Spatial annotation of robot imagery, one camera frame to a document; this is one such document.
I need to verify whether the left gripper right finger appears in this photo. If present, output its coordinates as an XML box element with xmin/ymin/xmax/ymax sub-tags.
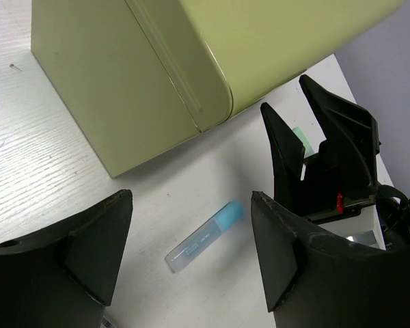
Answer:
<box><xmin>251</xmin><ymin>191</ymin><xmax>410</xmax><ymax>327</ymax></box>

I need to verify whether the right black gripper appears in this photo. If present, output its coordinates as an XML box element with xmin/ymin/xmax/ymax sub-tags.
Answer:
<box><xmin>260</xmin><ymin>74</ymin><xmax>379</xmax><ymax>224</ymax></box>

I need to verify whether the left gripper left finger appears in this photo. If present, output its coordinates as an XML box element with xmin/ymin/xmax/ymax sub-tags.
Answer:
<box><xmin>0</xmin><ymin>189</ymin><xmax>133</xmax><ymax>327</ymax></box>

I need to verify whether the green metal drawer toolbox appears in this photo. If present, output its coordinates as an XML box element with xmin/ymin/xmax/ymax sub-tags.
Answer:
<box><xmin>31</xmin><ymin>0</ymin><xmax>400</xmax><ymax>177</ymax></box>

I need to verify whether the green capped highlighter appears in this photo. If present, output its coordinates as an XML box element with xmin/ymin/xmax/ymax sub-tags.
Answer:
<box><xmin>292</xmin><ymin>127</ymin><xmax>314</xmax><ymax>158</ymax></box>

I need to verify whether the blue capped highlighter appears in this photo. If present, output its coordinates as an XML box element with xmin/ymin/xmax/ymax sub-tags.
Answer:
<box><xmin>165</xmin><ymin>200</ymin><xmax>244</xmax><ymax>273</ymax></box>

